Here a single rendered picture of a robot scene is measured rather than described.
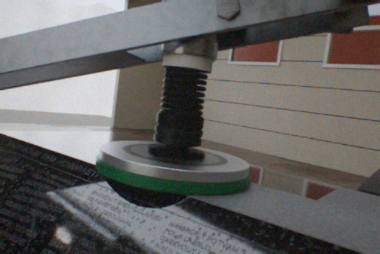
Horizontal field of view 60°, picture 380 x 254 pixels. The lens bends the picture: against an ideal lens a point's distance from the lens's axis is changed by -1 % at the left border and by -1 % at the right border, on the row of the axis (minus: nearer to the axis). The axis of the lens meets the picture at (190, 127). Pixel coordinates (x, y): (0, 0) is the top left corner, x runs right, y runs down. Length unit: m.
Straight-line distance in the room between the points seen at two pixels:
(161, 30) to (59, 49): 0.14
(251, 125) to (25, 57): 7.07
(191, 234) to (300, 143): 6.62
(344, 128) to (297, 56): 1.74
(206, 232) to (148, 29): 0.25
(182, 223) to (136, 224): 0.05
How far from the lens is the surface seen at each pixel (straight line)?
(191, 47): 0.44
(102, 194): 0.44
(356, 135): 6.59
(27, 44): 0.52
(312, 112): 6.89
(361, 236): 0.36
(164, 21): 0.43
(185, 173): 0.38
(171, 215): 0.37
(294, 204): 0.42
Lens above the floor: 0.91
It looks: 5 degrees down
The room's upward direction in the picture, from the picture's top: 8 degrees clockwise
